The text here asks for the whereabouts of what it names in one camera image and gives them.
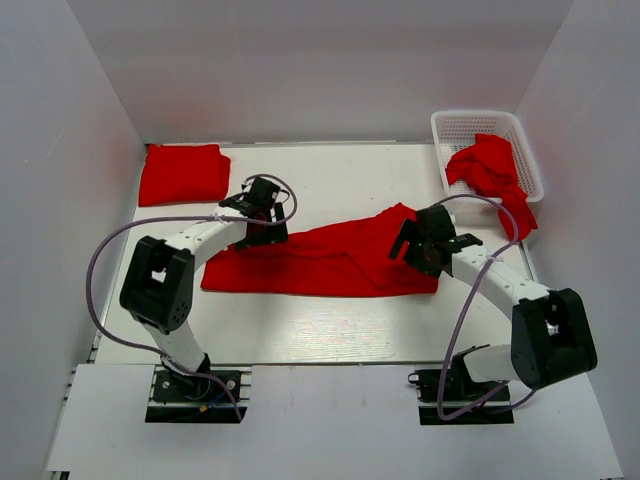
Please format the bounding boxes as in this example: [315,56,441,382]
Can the red t-shirt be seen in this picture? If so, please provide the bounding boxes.
[445,133,538,241]
[138,144,231,207]
[200,203,439,298]

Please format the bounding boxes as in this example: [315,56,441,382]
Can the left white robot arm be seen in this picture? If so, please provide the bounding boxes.
[119,174,298,399]

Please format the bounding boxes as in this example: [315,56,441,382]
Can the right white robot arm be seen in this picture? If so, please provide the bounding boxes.
[389,205,598,399]

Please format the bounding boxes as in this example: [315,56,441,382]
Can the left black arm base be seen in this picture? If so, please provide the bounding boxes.
[145,365,252,424]

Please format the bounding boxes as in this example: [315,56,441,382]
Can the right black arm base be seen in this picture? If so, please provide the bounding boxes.
[407,369,514,426]

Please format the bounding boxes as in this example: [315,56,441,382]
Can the crumpled red t-shirt in basket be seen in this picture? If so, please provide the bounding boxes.
[445,133,538,241]

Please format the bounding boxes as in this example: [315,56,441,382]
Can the white plastic basket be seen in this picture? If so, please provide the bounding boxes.
[431,110,544,230]

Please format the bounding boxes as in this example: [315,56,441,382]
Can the white front panel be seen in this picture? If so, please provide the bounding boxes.
[48,365,621,479]

